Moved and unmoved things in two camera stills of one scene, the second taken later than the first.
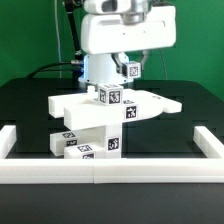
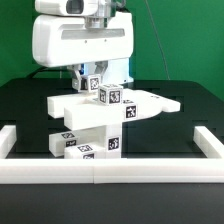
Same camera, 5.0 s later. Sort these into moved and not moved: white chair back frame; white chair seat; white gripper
Moved: white gripper
Not moved: white chair seat; white chair back frame
